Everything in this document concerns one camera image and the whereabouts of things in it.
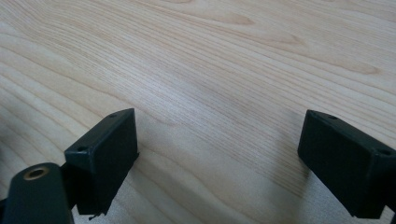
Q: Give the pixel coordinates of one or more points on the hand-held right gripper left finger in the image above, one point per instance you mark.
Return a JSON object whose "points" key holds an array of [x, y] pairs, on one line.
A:
{"points": [[102, 155]]}

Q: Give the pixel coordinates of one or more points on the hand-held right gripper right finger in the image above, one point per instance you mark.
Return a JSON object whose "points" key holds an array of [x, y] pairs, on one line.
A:
{"points": [[345, 161]]}

